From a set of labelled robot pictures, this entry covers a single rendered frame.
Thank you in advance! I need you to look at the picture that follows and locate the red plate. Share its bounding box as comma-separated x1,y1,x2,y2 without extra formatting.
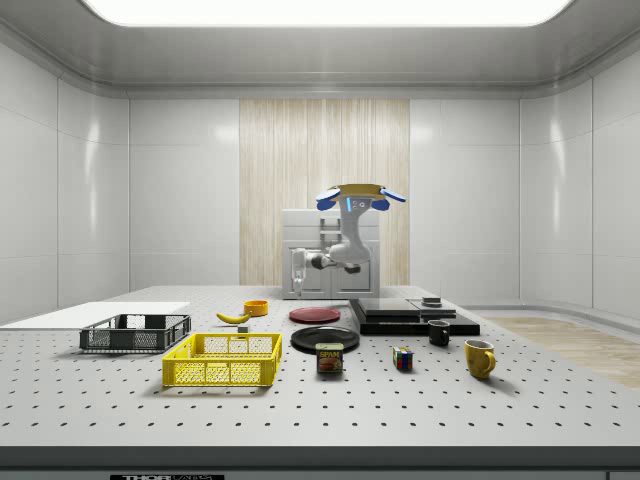
288,306,342,324

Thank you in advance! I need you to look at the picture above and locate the white cabinet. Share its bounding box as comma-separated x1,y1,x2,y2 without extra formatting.
281,208,382,301

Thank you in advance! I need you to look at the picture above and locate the black plate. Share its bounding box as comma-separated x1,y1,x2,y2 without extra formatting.
290,325,362,354

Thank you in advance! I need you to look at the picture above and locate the flat-sided can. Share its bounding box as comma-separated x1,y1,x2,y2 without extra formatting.
315,342,345,375

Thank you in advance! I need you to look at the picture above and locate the black stove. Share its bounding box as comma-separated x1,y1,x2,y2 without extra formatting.
347,295,483,337

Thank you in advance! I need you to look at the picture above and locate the yellow basket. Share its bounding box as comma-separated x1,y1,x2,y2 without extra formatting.
161,332,284,389

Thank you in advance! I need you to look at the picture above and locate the puzzle cube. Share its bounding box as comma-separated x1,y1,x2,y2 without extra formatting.
391,345,416,372

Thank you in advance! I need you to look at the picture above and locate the black mug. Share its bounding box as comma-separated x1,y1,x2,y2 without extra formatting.
427,319,452,348

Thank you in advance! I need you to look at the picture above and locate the dark grey basket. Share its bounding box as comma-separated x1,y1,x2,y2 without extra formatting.
79,313,193,356

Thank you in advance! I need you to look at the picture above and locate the yellow mug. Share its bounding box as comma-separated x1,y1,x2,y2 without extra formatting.
463,338,498,380

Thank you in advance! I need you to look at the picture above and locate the white board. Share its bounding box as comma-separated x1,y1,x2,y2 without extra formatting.
0,301,192,331

